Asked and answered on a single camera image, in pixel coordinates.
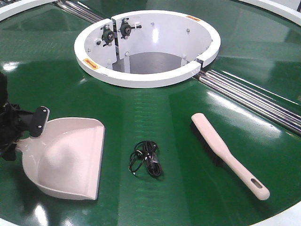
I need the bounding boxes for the pink plastic dustpan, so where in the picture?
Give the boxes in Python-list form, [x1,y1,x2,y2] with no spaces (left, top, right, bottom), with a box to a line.
[16,117,105,200]

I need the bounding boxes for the right steel transfer rollers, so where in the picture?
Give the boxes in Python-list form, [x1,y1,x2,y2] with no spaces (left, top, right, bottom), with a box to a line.
[194,70,301,136]

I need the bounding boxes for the left steel transfer rollers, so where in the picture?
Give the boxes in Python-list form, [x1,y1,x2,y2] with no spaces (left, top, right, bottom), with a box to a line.
[54,0,104,24]

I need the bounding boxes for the black cable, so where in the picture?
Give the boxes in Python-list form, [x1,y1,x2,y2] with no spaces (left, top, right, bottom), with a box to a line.
[128,140,163,177]

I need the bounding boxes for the white inner conveyor ring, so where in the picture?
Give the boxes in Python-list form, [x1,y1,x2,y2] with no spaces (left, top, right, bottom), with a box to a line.
[74,9,222,89]

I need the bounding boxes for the steel transfer rollers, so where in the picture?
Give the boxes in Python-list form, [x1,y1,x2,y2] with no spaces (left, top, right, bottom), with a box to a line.
[54,0,104,24]
[194,70,301,136]

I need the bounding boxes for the green conveyor belt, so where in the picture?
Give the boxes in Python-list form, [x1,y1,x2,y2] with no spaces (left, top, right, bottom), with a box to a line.
[0,4,301,226]

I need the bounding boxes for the orange arrow sticker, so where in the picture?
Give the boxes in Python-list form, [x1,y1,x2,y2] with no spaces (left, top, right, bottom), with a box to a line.
[186,15,201,22]
[83,58,99,70]

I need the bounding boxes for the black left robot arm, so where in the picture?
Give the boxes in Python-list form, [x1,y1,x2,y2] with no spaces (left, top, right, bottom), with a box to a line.
[0,73,50,161]

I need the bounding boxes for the black bearing mount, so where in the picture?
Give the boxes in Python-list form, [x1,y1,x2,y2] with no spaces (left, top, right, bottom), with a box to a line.
[119,18,142,39]
[102,24,115,46]

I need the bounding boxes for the left black bearing mount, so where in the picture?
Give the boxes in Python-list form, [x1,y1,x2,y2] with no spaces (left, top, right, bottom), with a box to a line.
[102,24,115,46]

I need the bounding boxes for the front orange arrow sticker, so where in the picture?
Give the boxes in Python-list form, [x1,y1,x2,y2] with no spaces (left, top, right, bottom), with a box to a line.
[83,58,99,70]

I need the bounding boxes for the right black bearing mount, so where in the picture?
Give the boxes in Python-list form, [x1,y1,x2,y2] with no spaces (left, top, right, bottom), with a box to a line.
[119,18,142,39]

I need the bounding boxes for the rear orange arrow sticker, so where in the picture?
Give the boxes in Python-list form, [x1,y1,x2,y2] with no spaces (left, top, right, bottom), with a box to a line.
[186,15,201,22]

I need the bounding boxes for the white outer rim right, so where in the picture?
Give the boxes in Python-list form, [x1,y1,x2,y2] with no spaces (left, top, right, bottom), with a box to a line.
[239,0,301,27]

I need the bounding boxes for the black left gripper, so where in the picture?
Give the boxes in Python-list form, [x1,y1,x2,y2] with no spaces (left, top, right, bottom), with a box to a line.
[0,102,50,161]

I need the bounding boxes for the pink hand brush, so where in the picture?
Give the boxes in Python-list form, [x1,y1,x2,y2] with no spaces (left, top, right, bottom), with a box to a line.
[191,113,270,201]

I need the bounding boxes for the white rim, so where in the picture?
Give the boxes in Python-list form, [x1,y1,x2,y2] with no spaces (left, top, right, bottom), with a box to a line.
[239,0,301,27]
[0,0,54,21]

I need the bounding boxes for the white outer rim left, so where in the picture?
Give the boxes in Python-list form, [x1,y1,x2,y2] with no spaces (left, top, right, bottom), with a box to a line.
[0,0,54,21]

